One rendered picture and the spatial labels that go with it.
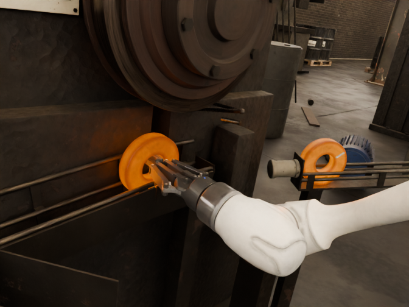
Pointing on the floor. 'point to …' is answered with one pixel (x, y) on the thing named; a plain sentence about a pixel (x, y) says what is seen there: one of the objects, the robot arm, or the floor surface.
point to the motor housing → (251, 286)
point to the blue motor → (357, 151)
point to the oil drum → (280, 83)
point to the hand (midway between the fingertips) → (151, 158)
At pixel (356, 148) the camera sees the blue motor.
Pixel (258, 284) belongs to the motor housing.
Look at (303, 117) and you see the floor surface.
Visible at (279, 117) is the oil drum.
